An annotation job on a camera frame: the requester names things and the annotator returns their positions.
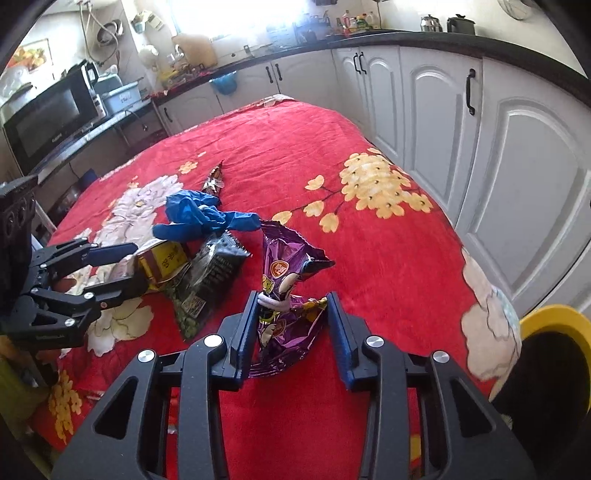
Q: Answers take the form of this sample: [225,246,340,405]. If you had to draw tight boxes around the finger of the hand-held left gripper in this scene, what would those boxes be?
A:
[0,272,149,349]
[30,239,139,282]

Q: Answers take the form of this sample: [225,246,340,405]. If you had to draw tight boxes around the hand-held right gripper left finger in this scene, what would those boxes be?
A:
[50,291,259,480]

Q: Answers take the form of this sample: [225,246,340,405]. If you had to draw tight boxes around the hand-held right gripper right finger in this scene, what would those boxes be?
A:
[326,291,539,480]

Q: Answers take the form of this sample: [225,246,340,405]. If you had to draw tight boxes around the yellow brown packet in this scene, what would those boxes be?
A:
[136,240,192,291]

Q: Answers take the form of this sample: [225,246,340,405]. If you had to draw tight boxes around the purple snack bag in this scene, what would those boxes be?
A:
[247,220,336,379]

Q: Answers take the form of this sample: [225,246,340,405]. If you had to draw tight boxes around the yellow rimmed bin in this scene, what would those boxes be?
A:
[489,305,591,480]

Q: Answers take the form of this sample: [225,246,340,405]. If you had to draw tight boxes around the green black snack bag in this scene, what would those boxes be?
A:
[166,231,252,342]

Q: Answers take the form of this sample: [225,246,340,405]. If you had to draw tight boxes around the blue rubber glove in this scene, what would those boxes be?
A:
[152,191,262,241]

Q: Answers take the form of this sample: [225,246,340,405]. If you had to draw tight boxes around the black microwave oven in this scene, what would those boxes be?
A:
[2,65,108,174]

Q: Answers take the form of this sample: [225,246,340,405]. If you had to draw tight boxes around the brown foil wrapper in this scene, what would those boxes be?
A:
[202,161,226,204]

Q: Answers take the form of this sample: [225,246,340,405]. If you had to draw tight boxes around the grey plastic storage box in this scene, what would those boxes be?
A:
[99,76,144,116]

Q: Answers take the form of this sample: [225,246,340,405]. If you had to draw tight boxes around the red floral blanket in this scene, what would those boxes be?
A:
[30,95,525,462]

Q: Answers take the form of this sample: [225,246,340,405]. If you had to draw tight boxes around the blue plastic bag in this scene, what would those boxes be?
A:
[210,74,238,95]

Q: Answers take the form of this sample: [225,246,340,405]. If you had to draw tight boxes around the beige plastic jug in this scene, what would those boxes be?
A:
[178,33,218,68]

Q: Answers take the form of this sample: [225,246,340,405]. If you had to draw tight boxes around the white kitchen cabinets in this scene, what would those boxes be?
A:
[154,30,591,319]

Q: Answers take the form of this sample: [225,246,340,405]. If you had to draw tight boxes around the bright kitchen window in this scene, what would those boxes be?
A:
[171,0,315,28]

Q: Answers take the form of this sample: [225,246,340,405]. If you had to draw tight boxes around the group of condiment bottles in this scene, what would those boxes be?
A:
[335,9,382,33]

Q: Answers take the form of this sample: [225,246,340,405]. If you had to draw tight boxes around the black cooking pot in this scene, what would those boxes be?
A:
[445,14,476,37]

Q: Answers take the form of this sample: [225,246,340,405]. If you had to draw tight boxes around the fruit wall picture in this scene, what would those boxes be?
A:
[7,39,51,75]

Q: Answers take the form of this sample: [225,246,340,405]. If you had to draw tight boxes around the white coiled hose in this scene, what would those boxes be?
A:
[81,4,123,61]

